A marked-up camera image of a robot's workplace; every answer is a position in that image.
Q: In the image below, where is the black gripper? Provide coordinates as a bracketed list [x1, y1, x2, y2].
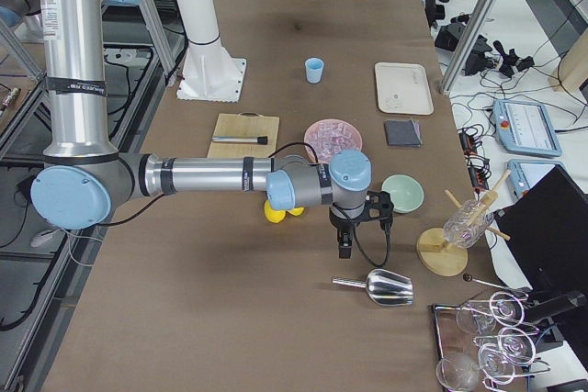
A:
[329, 190, 394, 259]

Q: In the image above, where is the metal ice scoop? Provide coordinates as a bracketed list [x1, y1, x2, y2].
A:
[332, 268, 414, 307]

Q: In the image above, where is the wooden cup tree stand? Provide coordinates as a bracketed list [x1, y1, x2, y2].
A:
[416, 170, 510, 276]

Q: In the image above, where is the pink bowl of ice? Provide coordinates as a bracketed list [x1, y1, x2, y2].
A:
[303, 118, 363, 163]

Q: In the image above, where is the light blue plastic cup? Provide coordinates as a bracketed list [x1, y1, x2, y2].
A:
[304, 57, 324, 84]

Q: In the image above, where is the mint green bowl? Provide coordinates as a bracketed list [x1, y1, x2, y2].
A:
[381, 174, 424, 214]

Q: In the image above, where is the grey folded cloth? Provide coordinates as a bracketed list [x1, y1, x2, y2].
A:
[384, 118, 422, 147]

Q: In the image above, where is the clear glass mug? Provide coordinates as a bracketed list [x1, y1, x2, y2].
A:
[443, 199, 493, 249]

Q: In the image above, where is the bamboo cutting board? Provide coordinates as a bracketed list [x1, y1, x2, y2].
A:
[207, 113, 279, 158]

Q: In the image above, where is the cream plastic tray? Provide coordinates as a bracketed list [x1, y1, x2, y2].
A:
[375, 62, 434, 116]

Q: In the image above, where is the wine glass rack tray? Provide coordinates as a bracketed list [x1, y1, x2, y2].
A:
[429, 288, 588, 392]

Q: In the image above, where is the blue teach pendant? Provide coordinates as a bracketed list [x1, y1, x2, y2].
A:
[506, 159, 564, 199]
[492, 99, 562, 157]

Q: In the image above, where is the black monitor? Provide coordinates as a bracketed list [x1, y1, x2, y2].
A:
[497, 165, 587, 294]

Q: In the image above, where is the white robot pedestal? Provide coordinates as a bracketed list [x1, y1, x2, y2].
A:
[176, 0, 246, 103]

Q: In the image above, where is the aluminium frame post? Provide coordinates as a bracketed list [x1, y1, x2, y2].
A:
[439, 0, 496, 97]

